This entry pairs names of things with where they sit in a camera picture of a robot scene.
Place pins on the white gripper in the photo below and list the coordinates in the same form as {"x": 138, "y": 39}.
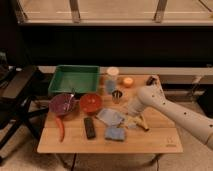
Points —
{"x": 132, "y": 109}

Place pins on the light blue towel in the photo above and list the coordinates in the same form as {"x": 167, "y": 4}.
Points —
{"x": 112, "y": 117}

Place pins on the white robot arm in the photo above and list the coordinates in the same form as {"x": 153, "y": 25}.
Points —
{"x": 196, "y": 124}

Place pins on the metal cup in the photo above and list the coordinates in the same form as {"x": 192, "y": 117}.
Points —
{"x": 116, "y": 96}

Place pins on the orange candle cup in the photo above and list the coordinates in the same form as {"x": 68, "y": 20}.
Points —
{"x": 128, "y": 82}

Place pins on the small dark object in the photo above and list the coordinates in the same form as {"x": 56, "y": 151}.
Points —
{"x": 151, "y": 80}

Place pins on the blue sponge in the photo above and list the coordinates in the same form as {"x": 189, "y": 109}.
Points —
{"x": 115, "y": 133}

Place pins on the clear jar white lid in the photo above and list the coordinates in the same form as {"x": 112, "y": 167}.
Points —
{"x": 111, "y": 79}

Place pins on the red bowl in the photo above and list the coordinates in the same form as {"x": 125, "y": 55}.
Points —
{"x": 90, "y": 103}

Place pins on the black remote control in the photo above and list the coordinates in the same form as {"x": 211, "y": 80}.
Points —
{"x": 89, "y": 128}

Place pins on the green plastic tray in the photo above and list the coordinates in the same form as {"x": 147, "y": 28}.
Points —
{"x": 81, "y": 78}

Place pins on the metal spoon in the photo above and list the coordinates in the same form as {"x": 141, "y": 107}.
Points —
{"x": 67, "y": 104}

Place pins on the purple bowl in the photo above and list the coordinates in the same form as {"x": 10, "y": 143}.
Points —
{"x": 56, "y": 106}

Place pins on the red chili pepper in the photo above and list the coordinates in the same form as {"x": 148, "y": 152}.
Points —
{"x": 60, "y": 125}

